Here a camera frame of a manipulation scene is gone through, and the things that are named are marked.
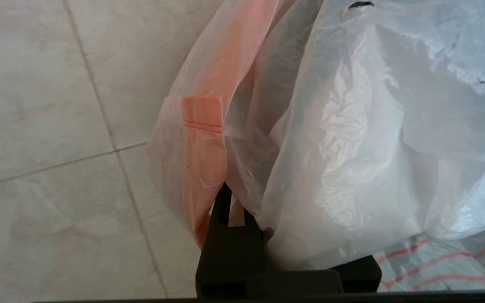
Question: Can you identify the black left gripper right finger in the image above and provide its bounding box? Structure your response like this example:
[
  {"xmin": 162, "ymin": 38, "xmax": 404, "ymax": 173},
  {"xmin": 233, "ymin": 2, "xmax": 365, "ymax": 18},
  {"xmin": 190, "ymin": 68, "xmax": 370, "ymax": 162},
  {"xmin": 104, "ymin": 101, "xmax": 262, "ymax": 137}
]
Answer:
[{"xmin": 331, "ymin": 255, "xmax": 382, "ymax": 294}]

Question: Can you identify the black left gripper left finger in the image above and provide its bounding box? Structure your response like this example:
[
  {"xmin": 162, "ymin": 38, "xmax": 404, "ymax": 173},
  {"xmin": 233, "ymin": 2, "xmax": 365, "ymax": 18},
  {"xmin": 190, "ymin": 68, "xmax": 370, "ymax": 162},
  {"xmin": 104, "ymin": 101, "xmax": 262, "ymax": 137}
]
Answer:
[{"xmin": 195, "ymin": 182, "xmax": 269, "ymax": 298}]

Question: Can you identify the white red-printed plastic bag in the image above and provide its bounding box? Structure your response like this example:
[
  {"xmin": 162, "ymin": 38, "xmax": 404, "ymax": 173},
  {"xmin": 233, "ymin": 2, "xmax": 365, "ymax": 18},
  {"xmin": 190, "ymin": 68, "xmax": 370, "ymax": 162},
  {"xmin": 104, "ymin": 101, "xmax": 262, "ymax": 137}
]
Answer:
[{"xmin": 147, "ymin": 0, "xmax": 485, "ymax": 293}]

